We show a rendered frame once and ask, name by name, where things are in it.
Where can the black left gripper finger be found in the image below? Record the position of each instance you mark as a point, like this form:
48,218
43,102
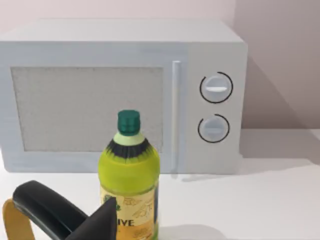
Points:
103,221

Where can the yellow-green oil bottle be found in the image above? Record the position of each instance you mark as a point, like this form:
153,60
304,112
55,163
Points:
130,175

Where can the pale microwave oven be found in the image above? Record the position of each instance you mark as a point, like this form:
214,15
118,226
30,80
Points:
120,95

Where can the pale microwave knob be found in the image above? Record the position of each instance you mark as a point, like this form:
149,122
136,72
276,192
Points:
216,87
213,128

